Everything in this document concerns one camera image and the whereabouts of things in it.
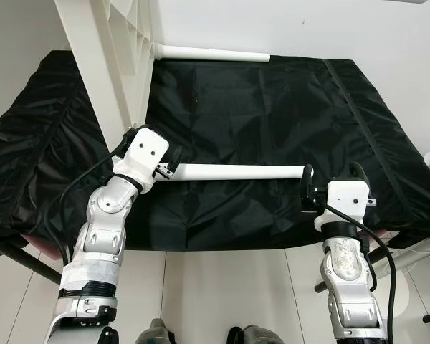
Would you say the white plastic children table top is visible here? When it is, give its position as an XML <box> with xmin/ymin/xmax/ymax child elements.
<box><xmin>54</xmin><ymin>0</ymin><xmax>158</xmax><ymax>148</ymax></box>

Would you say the white plastic screw-in table leg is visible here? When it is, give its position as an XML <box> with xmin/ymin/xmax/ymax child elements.
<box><xmin>173</xmin><ymin>163</ymin><xmax>310</xmax><ymax>182</ymax></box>
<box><xmin>153</xmin><ymin>44</ymin><xmax>272</xmax><ymax>63</ymax></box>

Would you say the black fabric table cover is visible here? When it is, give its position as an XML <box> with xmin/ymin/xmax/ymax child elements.
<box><xmin>0</xmin><ymin>50</ymin><xmax>430</xmax><ymax>253</ymax></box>

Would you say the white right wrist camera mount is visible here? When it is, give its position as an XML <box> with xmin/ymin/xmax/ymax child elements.
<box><xmin>315</xmin><ymin>178</ymin><xmax>371</xmax><ymax>233</ymax></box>

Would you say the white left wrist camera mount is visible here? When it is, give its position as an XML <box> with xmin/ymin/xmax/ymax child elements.
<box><xmin>113</xmin><ymin>127</ymin><xmax>170</xmax><ymax>192</ymax></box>

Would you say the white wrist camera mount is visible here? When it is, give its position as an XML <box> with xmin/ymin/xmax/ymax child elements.
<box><xmin>113</xmin><ymin>127</ymin><xmax>170</xmax><ymax>192</ymax></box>
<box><xmin>315</xmin><ymin>178</ymin><xmax>371</xmax><ymax>233</ymax></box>

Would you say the grey robot foot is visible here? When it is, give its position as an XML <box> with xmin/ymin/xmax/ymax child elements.
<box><xmin>227</xmin><ymin>324</ymin><xmax>285</xmax><ymax>344</ymax></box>
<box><xmin>132</xmin><ymin>318</ymin><xmax>177</xmax><ymax>344</ymax></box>

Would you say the pink fabric piece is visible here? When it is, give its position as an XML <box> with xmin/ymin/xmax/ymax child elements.
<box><xmin>376</xmin><ymin>229</ymin><xmax>420</xmax><ymax>249</ymax></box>
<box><xmin>21</xmin><ymin>229</ymin><xmax>72</xmax><ymax>260</ymax></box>

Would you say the grey left robot foot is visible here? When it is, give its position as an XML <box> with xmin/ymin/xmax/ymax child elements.
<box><xmin>132</xmin><ymin>318</ymin><xmax>177</xmax><ymax>344</ymax></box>

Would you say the grey right robot foot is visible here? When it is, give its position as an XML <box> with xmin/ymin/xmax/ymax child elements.
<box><xmin>227</xmin><ymin>324</ymin><xmax>285</xmax><ymax>344</ymax></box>

